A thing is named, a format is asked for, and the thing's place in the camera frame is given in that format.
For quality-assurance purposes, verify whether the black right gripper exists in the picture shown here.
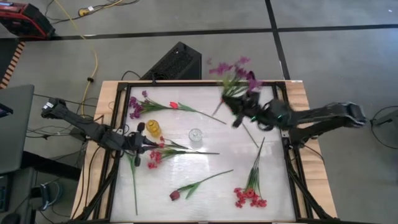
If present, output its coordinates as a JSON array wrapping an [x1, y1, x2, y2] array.
[[222, 92, 261, 129]]

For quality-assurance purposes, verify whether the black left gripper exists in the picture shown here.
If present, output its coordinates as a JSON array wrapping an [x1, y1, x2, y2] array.
[[124, 122, 160, 167]]

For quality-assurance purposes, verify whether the yellow glass vase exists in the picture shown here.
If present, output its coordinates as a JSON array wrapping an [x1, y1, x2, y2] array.
[[145, 119, 162, 138]]

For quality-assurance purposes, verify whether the purple artificial flower bunch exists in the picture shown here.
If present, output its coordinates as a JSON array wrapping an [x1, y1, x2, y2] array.
[[127, 90, 175, 120], [207, 55, 264, 116]]

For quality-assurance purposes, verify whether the clear patterned glass vase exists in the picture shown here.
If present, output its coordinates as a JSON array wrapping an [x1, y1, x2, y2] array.
[[188, 128, 205, 143]]

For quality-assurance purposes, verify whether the dark red artificial tulip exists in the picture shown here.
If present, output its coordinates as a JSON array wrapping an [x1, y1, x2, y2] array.
[[169, 169, 234, 202]]

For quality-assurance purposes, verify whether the long green stem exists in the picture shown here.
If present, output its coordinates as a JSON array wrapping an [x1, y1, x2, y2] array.
[[126, 152, 139, 216]]

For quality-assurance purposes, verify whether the black computer tower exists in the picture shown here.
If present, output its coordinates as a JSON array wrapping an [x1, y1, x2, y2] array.
[[141, 41, 202, 81]]

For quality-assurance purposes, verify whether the grey side table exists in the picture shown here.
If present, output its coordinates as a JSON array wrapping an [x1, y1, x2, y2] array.
[[0, 84, 35, 175]]

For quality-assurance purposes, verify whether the orange striped floor ramp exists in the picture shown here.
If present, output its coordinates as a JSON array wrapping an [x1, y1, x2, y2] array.
[[0, 40, 25, 90]]

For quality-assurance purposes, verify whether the red and black tool case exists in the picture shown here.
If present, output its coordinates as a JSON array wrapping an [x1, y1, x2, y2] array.
[[0, 1, 56, 40]]

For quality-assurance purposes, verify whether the black aluminium table frame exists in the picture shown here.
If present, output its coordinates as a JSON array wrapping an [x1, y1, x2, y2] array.
[[70, 80, 340, 224]]

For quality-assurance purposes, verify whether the yellow extension cable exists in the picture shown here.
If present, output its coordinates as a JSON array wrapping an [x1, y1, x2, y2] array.
[[54, 0, 99, 116]]

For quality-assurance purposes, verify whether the black floor cable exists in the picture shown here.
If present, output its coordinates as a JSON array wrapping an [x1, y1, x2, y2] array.
[[369, 105, 398, 150]]

